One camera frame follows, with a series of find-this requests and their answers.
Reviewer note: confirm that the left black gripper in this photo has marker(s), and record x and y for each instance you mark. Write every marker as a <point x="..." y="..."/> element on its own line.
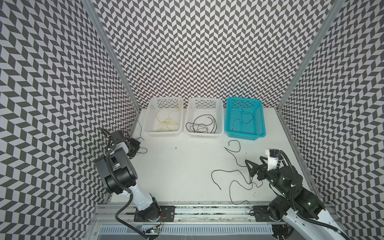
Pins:
<point x="135" y="144"/>

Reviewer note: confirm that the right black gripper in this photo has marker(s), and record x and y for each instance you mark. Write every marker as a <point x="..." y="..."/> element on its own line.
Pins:
<point x="263" y="171"/>

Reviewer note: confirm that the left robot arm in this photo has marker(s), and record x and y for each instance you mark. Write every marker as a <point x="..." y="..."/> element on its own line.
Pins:
<point x="119" y="176"/>

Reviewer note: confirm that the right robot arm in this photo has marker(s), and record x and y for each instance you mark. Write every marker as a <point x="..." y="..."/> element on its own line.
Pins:
<point x="295" y="205"/>

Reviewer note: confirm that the left white plastic basket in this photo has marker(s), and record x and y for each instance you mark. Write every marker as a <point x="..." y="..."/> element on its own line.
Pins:
<point x="164" y="117"/>

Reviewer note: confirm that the white plastic basket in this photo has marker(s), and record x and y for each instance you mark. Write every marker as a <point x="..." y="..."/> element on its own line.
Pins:
<point x="164" y="117"/>
<point x="205" y="118"/>

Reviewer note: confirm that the teal plastic basket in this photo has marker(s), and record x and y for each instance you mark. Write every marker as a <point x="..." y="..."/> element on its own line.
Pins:
<point x="244" y="119"/>

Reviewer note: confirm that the middle white plastic basket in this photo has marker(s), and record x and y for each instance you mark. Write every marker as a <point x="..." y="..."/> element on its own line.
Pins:
<point x="205" y="118"/>

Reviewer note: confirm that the small circuit board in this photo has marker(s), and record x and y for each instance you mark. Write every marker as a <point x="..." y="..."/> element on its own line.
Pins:
<point x="153" y="230"/>

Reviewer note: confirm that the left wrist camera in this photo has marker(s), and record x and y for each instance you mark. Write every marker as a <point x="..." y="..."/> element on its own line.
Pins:
<point x="117" y="137"/>

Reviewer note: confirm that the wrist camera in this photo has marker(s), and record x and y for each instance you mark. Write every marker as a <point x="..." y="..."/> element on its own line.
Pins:
<point x="117" y="137"/>
<point x="274" y="159"/>

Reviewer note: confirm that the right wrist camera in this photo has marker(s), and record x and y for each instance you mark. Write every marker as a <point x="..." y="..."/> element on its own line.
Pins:
<point x="274" y="159"/>

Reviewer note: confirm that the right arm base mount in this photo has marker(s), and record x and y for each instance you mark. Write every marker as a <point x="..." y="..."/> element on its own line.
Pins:
<point x="268" y="213"/>

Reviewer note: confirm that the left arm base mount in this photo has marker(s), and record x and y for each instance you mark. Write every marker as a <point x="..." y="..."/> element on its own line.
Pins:
<point x="167" y="214"/>

